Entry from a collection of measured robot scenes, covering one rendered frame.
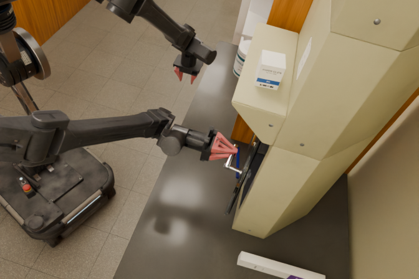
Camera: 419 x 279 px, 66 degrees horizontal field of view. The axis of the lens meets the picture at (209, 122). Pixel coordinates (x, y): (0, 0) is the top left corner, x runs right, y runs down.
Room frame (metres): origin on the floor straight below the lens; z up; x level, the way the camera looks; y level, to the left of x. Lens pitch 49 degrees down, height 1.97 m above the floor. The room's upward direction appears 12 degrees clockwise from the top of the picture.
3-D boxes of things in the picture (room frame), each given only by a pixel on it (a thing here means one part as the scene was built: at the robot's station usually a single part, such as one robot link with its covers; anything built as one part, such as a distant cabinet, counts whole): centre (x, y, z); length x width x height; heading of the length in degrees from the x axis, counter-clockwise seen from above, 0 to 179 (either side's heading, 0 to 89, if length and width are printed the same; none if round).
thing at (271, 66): (0.55, -0.10, 1.54); 0.05 x 0.05 x 0.06; 2
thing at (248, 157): (0.61, -0.14, 1.19); 0.30 x 0.01 x 0.40; 169
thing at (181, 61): (0.94, 0.13, 1.21); 0.10 x 0.07 x 0.07; 84
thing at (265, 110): (0.62, -0.11, 1.46); 0.32 x 0.12 x 0.10; 174
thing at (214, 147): (0.58, -0.05, 1.20); 0.09 x 0.07 x 0.07; 84
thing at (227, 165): (0.55, -0.10, 1.20); 0.10 x 0.05 x 0.03; 169
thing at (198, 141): (0.58, 0.02, 1.20); 0.07 x 0.07 x 0.10; 84
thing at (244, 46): (1.27, -0.12, 1.02); 0.13 x 0.13 x 0.15
